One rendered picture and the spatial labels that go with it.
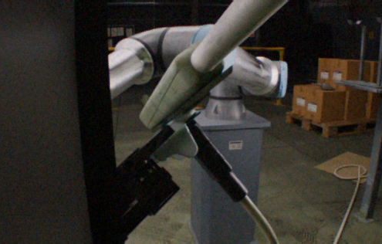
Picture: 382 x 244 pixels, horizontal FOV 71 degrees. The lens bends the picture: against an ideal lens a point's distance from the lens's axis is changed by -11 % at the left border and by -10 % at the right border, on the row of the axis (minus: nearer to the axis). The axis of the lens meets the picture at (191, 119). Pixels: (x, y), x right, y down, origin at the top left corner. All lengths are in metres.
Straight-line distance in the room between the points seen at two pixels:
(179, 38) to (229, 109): 0.65
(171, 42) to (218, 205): 0.86
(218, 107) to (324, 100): 2.40
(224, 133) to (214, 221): 0.42
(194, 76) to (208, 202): 1.08
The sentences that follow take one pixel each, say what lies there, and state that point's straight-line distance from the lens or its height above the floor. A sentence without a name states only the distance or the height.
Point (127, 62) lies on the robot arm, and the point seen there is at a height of 0.91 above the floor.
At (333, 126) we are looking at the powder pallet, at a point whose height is 0.13.
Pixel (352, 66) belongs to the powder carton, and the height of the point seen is 0.80.
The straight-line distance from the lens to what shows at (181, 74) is 0.28.
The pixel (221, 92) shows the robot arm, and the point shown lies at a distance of 1.26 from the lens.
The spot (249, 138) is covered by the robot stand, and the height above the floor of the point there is 0.57.
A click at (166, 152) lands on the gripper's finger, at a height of 0.80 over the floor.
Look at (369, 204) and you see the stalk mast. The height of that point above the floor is 0.11.
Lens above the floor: 0.94
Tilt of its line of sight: 13 degrees down
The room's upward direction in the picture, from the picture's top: straight up
